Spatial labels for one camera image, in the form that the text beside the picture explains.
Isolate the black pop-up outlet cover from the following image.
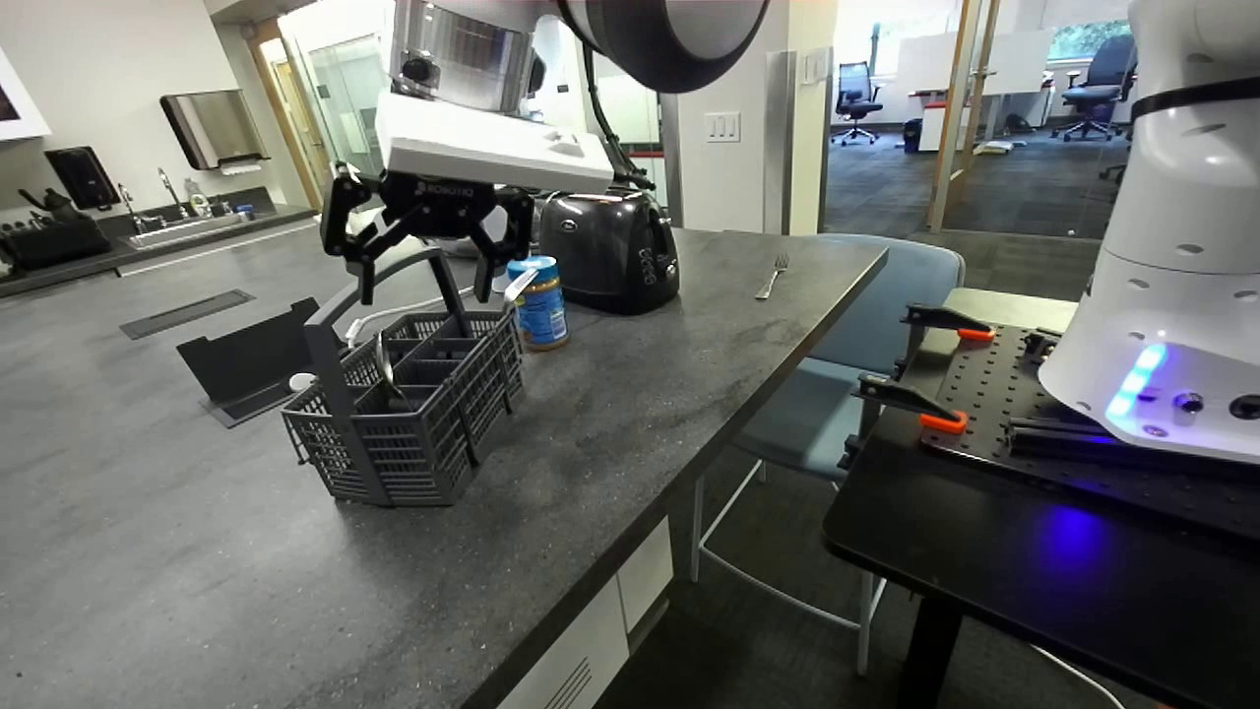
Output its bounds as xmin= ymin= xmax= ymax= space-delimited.
xmin=176 ymin=297 xmax=323 ymax=430

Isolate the counter vent grille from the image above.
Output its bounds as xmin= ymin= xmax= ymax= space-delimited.
xmin=119 ymin=288 xmax=257 ymax=342

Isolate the paper towel dispenser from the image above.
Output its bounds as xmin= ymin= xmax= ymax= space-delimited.
xmin=159 ymin=89 xmax=271 ymax=172

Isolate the black toaster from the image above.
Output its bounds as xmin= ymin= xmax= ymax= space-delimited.
xmin=537 ymin=188 xmax=681 ymax=317

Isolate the black soap dispenser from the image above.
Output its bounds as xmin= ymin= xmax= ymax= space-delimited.
xmin=43 ymin=146 xmax=122 ymax=212

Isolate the white framed wall board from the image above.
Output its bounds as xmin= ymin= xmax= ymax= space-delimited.
xmin=0 ymin=47 xmax=53 ymax=143

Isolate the black clamp with orange tips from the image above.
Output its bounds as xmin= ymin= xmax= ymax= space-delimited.
xmin=900 ymin=302 xmax=998 ymax=345
xmin=850 ymin=371 xmax=971 ymax=437

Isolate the grey cutlery basket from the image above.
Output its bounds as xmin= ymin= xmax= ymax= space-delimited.
xmin=280 ymin=245 xmax=526 ymax=509

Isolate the blue chair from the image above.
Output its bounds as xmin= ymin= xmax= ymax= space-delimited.
xmin=688 ymin=232 xmax=968 ymax=678

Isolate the tap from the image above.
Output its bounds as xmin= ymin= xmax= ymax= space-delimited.
xmin=156 ymin=166 xmax=190 ymax=220

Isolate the blue can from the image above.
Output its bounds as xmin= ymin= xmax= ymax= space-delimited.
xmin=505 ymin=255 xmax=571 ymax=354

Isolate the office chair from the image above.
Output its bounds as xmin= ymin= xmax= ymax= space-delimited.
xmin=831 ymin=60 xmax=885 ymax=148
xmin=1049 ymin=35 xmax=1139 ymax=143

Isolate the sink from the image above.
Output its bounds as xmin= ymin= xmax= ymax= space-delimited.
xmin=125 ymin=211 xmax=249 ymax=249

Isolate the silver spoon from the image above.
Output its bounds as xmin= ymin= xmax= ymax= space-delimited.
xmin=373 ymin=330 xmax=412 ymax=407

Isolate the black coffee machine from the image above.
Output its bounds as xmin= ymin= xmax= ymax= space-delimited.
xmin=0 ymin=186 xmax=113 ymax=274

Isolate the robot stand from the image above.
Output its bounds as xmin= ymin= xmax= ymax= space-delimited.
xmin=821 ymin=286 xmax=1260 ymax=709

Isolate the silver fork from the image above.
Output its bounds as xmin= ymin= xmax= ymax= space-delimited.
xmin=754 ymin=253 xmax=791 ymax=302

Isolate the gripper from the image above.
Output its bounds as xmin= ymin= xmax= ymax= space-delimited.
xmin=319 ymin=161 xmax=538 ymax=307

